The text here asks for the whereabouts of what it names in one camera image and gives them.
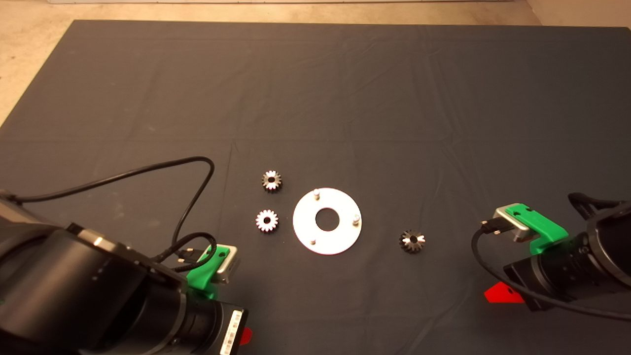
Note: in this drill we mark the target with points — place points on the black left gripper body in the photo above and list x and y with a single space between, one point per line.
212 328

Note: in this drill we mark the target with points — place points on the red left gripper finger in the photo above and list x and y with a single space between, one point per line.
246 335

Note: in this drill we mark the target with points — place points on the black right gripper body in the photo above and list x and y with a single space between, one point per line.
552 278

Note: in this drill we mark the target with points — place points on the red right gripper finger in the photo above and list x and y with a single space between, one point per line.
500 295

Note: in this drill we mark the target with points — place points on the small steel planetary gear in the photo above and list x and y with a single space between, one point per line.
412 241
271 181
266 220

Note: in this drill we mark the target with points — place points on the round metal carrier plate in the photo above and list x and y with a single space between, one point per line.
305 231

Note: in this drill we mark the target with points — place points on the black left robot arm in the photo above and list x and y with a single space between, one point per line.
74 286

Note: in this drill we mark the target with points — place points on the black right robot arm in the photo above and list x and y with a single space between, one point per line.
613 246

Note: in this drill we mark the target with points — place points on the dark grey table cloth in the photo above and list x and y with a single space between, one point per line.
394 98

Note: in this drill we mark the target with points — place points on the green left camera mount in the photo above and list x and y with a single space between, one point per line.
199 278

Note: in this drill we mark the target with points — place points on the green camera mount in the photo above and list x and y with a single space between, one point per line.
542 227
199 278

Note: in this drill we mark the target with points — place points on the green right camera mount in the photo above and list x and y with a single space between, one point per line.
542 227

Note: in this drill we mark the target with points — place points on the silver left camera box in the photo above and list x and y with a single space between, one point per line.
228 266

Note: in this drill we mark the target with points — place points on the silver camera box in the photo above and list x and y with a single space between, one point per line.
510 223
228 266

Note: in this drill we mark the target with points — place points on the silver right camera box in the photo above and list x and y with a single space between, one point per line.
510 223

